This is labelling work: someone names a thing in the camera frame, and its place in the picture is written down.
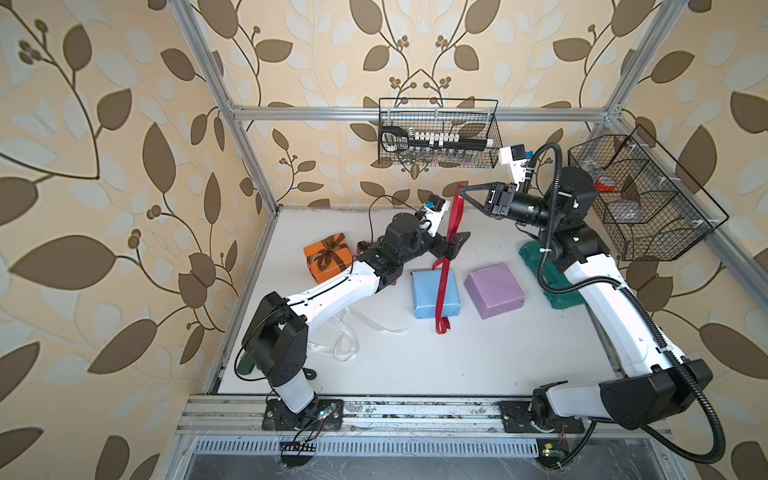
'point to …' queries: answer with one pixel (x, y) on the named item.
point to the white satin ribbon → (346, 342)
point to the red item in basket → (605, 184)
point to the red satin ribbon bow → (443, 324)
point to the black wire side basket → (649, 205)
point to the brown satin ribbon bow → (332, 247)
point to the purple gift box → (494, 290)
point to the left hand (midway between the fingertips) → (451, 220)
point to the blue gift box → (424, 290)
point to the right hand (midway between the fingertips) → (457, 193)
